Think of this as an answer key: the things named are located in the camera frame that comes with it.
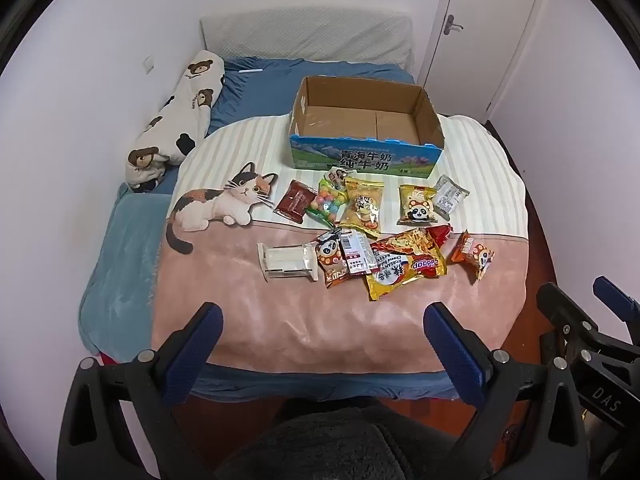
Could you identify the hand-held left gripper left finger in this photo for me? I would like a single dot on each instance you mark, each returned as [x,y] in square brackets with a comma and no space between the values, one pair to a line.
[200,342]

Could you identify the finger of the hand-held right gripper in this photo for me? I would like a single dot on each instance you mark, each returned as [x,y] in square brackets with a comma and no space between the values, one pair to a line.
[565,310]
[615,296]

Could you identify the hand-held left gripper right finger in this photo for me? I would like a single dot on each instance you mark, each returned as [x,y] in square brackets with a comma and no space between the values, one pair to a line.
[455,345]

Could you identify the orange panda snack packet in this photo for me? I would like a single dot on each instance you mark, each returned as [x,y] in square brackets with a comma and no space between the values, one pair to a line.
[472,255]
[331,260]

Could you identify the large yellow red noodle packet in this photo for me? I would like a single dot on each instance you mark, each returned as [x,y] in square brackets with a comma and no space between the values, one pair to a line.
[405,265]

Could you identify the white plastic tray packet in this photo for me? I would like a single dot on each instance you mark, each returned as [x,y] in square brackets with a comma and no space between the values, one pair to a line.
[287,260]

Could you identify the white red label packet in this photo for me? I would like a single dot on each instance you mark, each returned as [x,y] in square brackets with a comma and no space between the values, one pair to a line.
[357,252]

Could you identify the yellow panda snack packet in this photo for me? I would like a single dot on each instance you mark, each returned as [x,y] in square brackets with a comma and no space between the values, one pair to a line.
[416,205]

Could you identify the silver grey snack packet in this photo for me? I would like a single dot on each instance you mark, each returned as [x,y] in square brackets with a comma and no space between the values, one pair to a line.
[448,195]

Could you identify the yellow cream snack packet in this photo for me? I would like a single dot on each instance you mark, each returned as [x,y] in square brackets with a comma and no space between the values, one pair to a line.
[362,205]

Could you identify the brown red snack packet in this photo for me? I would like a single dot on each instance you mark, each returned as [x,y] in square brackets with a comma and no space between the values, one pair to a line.
[296,202]

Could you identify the colourful candy ball bag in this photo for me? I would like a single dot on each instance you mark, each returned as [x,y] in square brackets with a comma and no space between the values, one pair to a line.
[326,205]

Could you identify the small picture print packet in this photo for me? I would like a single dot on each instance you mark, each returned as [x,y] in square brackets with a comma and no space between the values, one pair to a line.
[334,177]

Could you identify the printed cardboard box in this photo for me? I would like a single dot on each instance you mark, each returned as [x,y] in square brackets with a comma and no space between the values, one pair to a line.
[350,160]

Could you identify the cat print blanket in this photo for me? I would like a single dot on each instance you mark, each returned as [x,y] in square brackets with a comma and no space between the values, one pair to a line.
[300,320]

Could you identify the light blue fleece blanket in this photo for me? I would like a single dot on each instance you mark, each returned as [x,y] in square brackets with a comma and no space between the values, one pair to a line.
[120,270]

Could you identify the dark grey fleece clothing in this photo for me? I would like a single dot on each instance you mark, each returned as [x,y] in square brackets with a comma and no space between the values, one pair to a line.
[310,445]

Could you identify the bear print pillow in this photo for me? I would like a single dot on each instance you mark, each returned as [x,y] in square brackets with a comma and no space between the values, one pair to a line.
[185,105]

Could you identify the blue bed sheet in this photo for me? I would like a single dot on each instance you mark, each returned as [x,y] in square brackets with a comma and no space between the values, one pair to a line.
[260,95]

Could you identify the white pen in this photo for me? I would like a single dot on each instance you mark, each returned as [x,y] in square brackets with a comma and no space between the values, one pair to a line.
[250,70]

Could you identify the white door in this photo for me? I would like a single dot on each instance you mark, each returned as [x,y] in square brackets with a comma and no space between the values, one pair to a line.
[490,10]

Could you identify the grey white pillow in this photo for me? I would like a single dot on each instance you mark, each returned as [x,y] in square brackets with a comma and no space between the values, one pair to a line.
[310,35]

